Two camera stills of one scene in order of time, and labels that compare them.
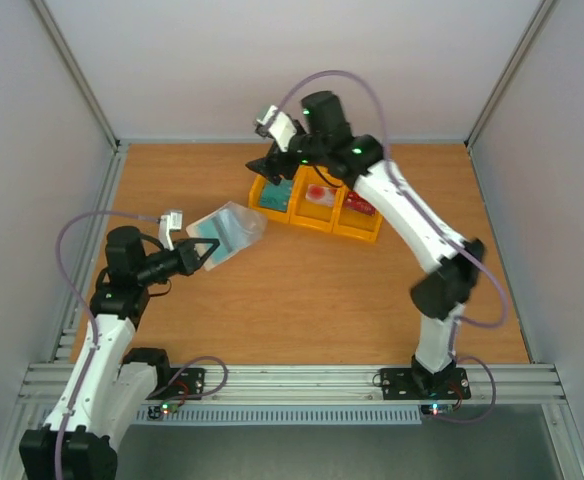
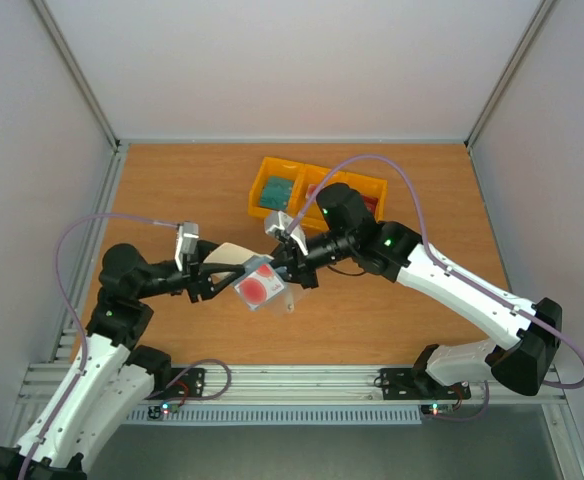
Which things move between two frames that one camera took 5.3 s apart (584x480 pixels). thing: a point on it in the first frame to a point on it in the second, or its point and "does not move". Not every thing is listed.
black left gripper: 189,260 to 199,282
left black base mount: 181,384 does not move
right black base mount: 408,384 does not move
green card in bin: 276,196 does not move
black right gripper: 277,160 to 299,265
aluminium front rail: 327,385 does not move
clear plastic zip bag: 236,228 to 260,285
